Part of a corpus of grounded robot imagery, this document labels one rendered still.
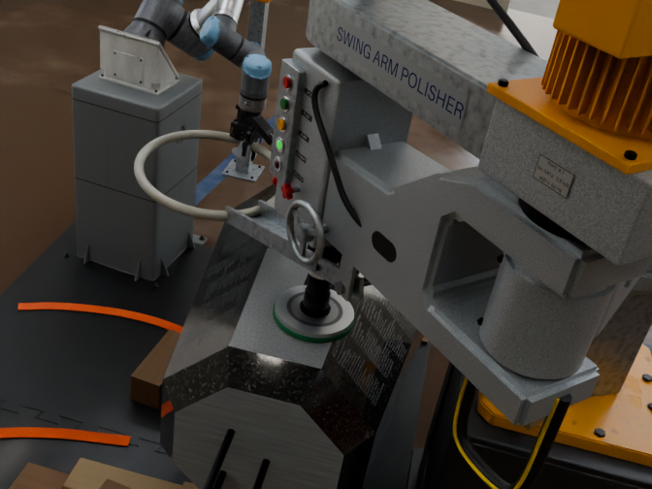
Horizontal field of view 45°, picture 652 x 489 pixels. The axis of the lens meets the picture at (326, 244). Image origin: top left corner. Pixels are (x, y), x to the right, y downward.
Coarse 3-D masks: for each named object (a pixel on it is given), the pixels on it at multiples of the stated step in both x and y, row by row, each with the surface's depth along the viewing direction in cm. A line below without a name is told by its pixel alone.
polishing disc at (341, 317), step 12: (300, 288) 215; (288, 300) 210; (300, 300) 210; (336, 300) 213; (276, 312) 205; (288, 312) 205; (300, 312) 206; (336, 312) 208; (348, 312) 209; (288, 324) 201; (300, 324) 202; (312, 324) 202; (324, 324) 203; (336, 324) 204; (348, 324) 205; (312, 336) 200; (324, 336) 200
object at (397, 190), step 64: (320, 128) 165; (384, 192) 155; (448, 192) 138; (384, 256) 159; (448, 256) 147; (512, 256) 128; (576, 256) 118; (448, 320) 147; (512, 384) 135; (576, 384) 138
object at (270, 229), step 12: (264, 204) 233; (228, 216) 230; (240, 216) 223; (264, 216) 234; (276, 216) 228; (240, 228) 224; (252, 228) 217; (264, 228) 211; (276, 228) 224; (264, 240) 212; (276, 240) 207; (288, 252) 202; (312, 252) 192; (300, 264) 198; (324, 264) 188; (336, 264) 185; (324, 276) 189; (336, 276) 184; (336, 288) 178; (360, 288) 176
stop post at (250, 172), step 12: (252, 0) 395; (264, 0) 392; (252, 12) 398; (264, 12) 397; (252, 24) 402; (264, 24) 403; (252, 36) 405; (264, 36) 409; (264, 48) 415; (228, 168) 450; (240, 168) 447; (252, 168) 454; (252, 180) 442
